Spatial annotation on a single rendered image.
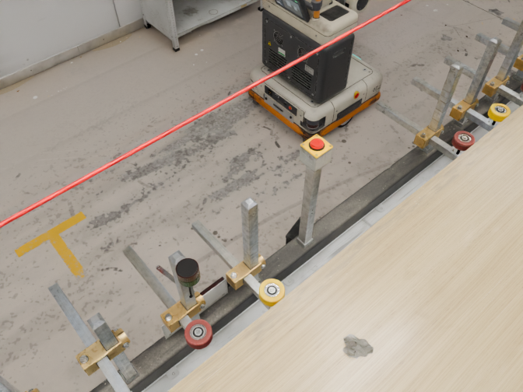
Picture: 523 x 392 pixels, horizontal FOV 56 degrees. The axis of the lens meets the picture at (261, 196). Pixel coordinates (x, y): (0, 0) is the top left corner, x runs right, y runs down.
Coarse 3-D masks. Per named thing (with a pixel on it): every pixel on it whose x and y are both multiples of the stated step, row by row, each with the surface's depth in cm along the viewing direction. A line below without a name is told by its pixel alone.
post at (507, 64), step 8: (520, 32) 205; (520, 40) 207; (512, 48) 211; (520, 48) 211; (512, 56) 213; (504, 64) 218; (512, 64) 217; (504, 72) 220; (488, 96) 233; (496, 96) 231
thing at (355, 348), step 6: (348, 336) 140; (354, 336) 140; (348, 342) 139; (354, 342) 138; (360, 342) 139; (366, 342) 139; (348, 348) 138; (354, 348) 138; (360, 348) 137; (366, 348) 137; (372, 348) 137; (348, 354) 137; (354, 354) 137; (360, 354) 137; (366, 354) 137
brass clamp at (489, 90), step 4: (496, 76) 225; (508, 76) 226; (492, 80) 223; (496, 80) 223; (500, 80) 223; (504, 80) 223; (508, 80) 226; (488, 84) 221; (496, 84) 221; (500, 84) 222; (504, 84) 226; (484, 88) 224; (488, 88) 222; (492, 88) 220; (496, 88) 220; (484, 92) 225; (488, 92) 223; (492, 92) 221
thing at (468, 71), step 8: (448, 56) 236; (448, 64) 236; (464, 64) 232; (464, 72) 232; (472, 72) 228; (488, 80) 225; (504, 88) 221; (504, 96) 222; (512, 96) 219; (520, 96) 217; (520, 104) 218
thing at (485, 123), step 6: (414, 78) 225; (414, 84) 226; (420, 84) 223; (426, 84) 222; (426, 90) 222; (432, 90) 220; (438, 90) 220; (438, 96) 219; (456, 102) 215; (468, 114) 212; (474, 114) 210; (480, 114) 210; (474, 120) 211; (480, 120) 208; (486, 120) 208; (486, 126) 207; (492, 126) 206
